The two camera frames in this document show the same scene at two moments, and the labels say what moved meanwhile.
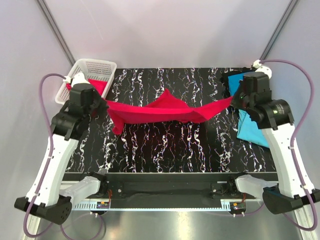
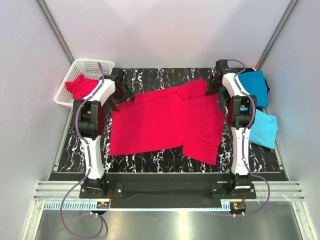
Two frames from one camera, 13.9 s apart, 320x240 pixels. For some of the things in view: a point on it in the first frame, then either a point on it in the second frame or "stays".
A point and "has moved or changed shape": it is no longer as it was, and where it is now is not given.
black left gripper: [103, 106] → [127, 95]
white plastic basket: [96, 69] stays
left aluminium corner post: [56, 31] stays
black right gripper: [240, 89] → [211, 77]
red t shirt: [167, 107] has moved or changed shape
